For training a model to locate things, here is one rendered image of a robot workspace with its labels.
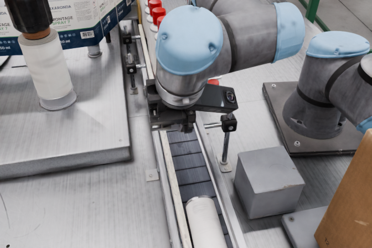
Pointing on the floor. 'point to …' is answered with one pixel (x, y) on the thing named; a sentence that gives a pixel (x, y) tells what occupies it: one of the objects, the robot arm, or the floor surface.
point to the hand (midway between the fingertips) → (181, 122)
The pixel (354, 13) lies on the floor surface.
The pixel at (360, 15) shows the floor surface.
